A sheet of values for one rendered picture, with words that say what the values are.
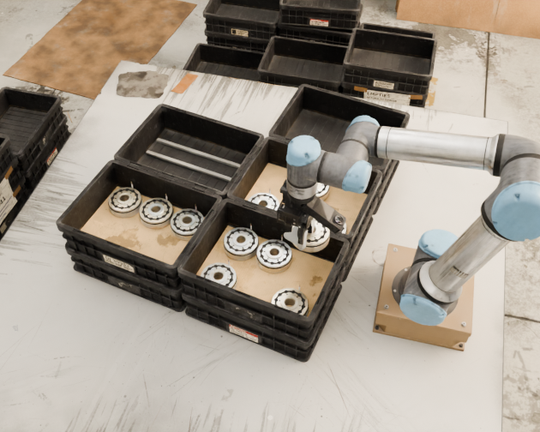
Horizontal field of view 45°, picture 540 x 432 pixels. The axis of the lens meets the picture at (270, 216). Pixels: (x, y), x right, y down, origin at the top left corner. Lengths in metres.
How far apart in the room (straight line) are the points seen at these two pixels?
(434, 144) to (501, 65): 2.74
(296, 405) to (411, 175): 0.97
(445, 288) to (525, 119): 2.36
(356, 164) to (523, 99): 2.63
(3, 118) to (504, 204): 2.45
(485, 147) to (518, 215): 0.20
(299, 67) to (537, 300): 1.56
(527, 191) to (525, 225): 0.07
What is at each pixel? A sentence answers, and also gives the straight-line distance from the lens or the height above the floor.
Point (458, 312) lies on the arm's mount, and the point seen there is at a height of 0.80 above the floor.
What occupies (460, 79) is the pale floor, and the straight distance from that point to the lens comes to 4.07.
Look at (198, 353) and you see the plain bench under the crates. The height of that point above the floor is 0.70.
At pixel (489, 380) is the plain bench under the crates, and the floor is 0.70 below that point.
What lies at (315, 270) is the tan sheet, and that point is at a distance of 1.91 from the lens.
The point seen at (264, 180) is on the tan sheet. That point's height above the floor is 0.83.
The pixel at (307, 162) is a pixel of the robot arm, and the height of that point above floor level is 1.34.
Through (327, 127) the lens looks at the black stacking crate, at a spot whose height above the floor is 0.83.
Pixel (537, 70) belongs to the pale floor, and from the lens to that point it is 4.28.
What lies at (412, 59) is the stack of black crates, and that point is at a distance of 3.29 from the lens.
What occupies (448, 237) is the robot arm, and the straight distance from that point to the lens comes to 1.80.
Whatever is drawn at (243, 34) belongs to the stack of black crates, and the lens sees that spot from 3.57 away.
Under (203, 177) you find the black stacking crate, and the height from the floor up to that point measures 0.83.
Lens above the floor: 2.37
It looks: 49 degrees down
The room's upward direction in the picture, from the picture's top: straight up
